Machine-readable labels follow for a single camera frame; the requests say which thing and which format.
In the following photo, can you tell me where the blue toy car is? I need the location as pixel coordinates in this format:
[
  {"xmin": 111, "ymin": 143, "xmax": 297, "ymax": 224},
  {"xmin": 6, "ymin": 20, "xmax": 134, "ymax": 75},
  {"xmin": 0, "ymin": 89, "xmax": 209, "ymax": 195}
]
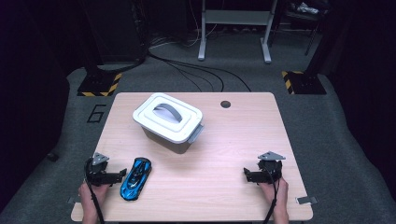
[{"xmin": 120, "ymin": 157, "xmax": 153, "ymax": 202}]

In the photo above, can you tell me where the person's left hand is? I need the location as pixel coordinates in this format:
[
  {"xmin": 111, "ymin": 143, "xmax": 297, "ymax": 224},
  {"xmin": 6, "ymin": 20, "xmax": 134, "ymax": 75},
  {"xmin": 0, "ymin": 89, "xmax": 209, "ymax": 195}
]
[{"xmin": 78, "ymin": 182, "xmax": 110, "ymax": 224}]

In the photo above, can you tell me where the black floor cable bundle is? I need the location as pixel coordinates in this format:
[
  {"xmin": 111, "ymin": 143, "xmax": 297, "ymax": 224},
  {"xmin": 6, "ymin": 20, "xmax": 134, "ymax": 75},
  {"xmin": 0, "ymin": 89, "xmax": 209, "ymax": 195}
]
[{"xmin": 146, "ymin": 34, "xmax": 252, "ymax": 93}]

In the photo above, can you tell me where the black base with striped tape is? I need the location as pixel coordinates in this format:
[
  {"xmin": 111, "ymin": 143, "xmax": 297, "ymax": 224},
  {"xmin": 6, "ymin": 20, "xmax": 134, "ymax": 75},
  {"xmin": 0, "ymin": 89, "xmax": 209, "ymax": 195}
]
[
  {"xmin": 281, "ymin": 70, "xmax": 328, "ymax": 95},
  {"xmin": 77, "ymin": 71, "xmax": 123, "ymax": 98}
]

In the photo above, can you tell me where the white plastic container with lid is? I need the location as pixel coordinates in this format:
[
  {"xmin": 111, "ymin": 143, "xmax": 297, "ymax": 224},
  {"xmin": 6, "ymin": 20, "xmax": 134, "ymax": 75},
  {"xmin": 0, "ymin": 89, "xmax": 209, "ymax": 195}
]
[{"xmin": 132, "ymin": 91, "xmax": 205, "ymax": 155}]

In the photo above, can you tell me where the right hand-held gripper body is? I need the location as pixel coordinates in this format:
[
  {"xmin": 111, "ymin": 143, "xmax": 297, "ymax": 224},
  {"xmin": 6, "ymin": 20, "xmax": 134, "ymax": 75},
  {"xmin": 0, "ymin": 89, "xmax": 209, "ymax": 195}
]
[{"xmin": 254, "ymin": 150, "xmax": 287, "ymax": 185}]

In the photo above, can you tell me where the dark cabinet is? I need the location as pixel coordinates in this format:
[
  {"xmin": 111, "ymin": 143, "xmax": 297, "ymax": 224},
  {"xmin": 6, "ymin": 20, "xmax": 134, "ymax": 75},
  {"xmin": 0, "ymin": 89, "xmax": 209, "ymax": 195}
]
[{"xmin": 81, "ymin": 0, "xmax": 149, "ymax": 64}]

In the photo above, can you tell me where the small black floor object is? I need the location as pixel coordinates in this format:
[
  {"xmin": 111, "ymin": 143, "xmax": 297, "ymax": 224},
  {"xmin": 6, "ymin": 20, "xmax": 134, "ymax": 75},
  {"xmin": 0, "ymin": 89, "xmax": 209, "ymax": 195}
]
[{"xmin": 46, "ymin": 151, "xmax": 61, "ymax": 163}]

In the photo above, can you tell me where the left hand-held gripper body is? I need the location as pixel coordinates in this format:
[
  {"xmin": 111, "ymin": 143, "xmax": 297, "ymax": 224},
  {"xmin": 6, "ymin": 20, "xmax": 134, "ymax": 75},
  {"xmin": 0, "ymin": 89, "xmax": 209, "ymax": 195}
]
[{"xmin": 85, "ymin": 151, "xmax": 117, "ymax": 188}]

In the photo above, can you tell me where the dark chair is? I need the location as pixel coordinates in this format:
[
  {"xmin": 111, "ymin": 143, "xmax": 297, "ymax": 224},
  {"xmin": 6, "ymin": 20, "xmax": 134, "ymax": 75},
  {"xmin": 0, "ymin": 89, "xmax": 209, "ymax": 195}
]
[{"xmin": 274, "ymin": 0, "xmax": 332, "ymax": 57}]

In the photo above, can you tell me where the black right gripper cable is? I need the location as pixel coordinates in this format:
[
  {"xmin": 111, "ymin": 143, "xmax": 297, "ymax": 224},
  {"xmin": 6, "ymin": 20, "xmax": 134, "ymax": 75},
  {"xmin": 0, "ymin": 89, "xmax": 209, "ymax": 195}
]
[{"xmin": 262, "ymin": 167, "xmax": 280, "ymax": 224}]

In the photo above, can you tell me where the person's right hand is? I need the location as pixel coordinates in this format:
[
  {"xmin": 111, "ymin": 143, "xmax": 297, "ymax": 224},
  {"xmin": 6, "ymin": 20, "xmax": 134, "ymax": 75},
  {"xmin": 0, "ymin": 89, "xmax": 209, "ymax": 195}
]
[{"xmin": 258, "ymin": 176, "xmax": 290, "ymax": 224}]

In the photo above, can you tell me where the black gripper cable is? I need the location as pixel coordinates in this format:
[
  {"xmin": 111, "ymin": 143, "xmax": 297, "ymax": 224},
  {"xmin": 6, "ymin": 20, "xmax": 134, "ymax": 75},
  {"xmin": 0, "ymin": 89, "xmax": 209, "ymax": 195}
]
[
  {"xmin": 262, "ymin": 167, "xmax": 280, "ymax": 224},
  {"xmin": 83, "ymin": 158, "xmax": 106, "ymax": 224}
]

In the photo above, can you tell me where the white metal stand frame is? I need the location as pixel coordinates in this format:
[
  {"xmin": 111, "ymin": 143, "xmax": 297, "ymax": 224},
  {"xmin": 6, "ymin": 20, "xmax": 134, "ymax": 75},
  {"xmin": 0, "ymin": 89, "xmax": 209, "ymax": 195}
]
[{"xmin": 197, "ymin": 0, "xmax": 278, "ymax": 65}]

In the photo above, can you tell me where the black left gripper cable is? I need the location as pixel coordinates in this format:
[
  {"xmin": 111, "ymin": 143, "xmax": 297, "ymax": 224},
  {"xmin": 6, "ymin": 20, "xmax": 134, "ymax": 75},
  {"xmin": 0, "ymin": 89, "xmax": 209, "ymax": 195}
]
[{"xmin": 83, "ymin": 158, "xmax": 106, "ymax": 224}]

